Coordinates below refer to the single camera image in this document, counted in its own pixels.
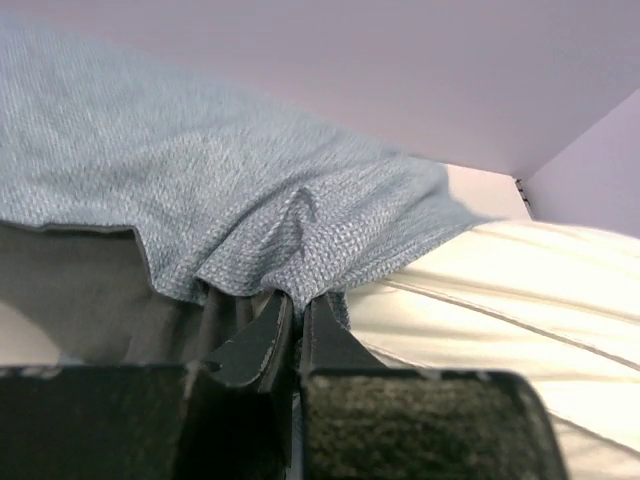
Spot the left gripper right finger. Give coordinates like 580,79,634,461
300,297,568,480

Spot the pillowcase grey outside blue inside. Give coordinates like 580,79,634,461
1,16,484,364

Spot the aluminium rail frame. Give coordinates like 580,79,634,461
515,179,530,209

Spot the white pillow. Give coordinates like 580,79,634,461
348,221,639,479

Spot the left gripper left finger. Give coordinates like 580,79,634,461
1,294,293,479

